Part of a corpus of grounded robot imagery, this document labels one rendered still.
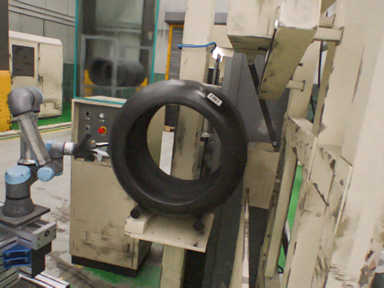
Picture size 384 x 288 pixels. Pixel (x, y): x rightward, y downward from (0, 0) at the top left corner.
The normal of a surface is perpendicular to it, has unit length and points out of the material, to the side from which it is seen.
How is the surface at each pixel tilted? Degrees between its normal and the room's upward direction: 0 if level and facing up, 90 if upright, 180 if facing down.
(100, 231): 90
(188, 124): 90
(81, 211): 90
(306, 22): 72
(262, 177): 90
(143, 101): 81
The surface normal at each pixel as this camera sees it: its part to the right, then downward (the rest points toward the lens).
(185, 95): -0.14, 0.02
